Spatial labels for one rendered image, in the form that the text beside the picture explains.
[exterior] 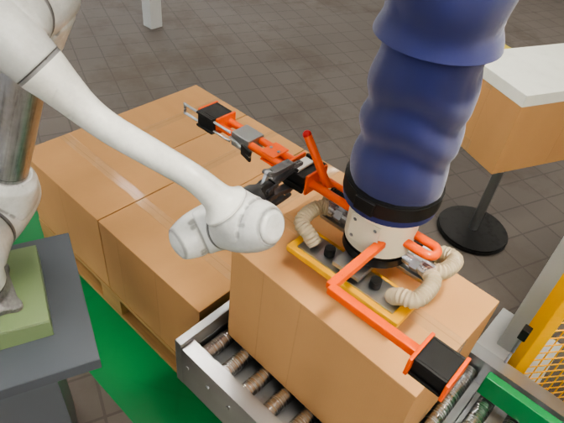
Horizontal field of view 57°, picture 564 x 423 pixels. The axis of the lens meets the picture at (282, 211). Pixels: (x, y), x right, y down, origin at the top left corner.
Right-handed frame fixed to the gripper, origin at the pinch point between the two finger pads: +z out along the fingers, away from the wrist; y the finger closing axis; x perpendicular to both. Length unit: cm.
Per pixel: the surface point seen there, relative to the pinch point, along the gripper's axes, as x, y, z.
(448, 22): 32, -53, -10
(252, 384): 13, 59, -27
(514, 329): 60, 99, 93
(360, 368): 41, 24, -21
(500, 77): 2, 13, 128
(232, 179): -63, 59, 36
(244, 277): 0.8, 26.4, -19.8
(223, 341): -4, 59, -22
